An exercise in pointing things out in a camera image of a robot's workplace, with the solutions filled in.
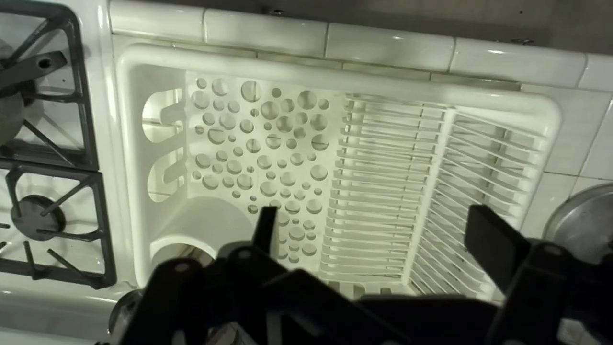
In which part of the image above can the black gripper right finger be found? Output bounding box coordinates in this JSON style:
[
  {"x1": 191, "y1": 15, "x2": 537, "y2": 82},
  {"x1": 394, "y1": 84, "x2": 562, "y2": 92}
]
[{"x1": 465, "y1": 203, "x2": 613, "y2": 345}]

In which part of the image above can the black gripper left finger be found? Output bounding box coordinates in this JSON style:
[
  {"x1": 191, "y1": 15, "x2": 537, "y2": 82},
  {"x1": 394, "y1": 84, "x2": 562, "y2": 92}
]
[{"x1": 120, "y1": 205, "x2": 409, "y2": 345}]

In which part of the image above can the round steel pot lid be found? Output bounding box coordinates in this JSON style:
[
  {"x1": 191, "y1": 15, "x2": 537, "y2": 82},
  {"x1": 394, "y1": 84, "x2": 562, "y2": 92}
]
[{"x1": 541, "y1": 182, "x2": 613, "y2": 266}]

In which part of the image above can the white plastic utensil cup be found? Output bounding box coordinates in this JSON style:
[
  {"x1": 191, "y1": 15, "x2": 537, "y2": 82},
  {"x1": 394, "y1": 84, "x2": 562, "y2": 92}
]
[{"x1": 149, "y1": 235, "x2": 218, "y2": 270}]

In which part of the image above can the white plastic dish rack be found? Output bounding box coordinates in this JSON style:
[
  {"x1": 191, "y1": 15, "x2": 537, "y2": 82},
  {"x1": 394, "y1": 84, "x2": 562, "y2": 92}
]
[{"x1": 114, "y1": 42, "x2": 562, "y2": 302}]

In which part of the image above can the black cast iron stove grate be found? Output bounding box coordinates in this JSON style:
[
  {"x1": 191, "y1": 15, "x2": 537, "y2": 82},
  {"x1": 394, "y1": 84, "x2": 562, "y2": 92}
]
[
  {"x1": 0, "y1": 0, "x2": 101, "y2": 172},
  {"x1": 0, "y1": 166, "x2": 118, "y2": 291}
]

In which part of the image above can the white gas stove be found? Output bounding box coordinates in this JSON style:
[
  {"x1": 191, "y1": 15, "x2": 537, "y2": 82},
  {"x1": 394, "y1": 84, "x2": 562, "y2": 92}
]
[{"x1": 0, "y1": 0, "x2": 139, "y2": 345}]

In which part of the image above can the black round burner cap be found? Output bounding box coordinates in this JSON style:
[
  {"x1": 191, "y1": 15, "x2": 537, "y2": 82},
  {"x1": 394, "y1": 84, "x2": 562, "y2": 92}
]
[{"x1": 7, "y1": 193, "x2": 68, "y2": 243}]

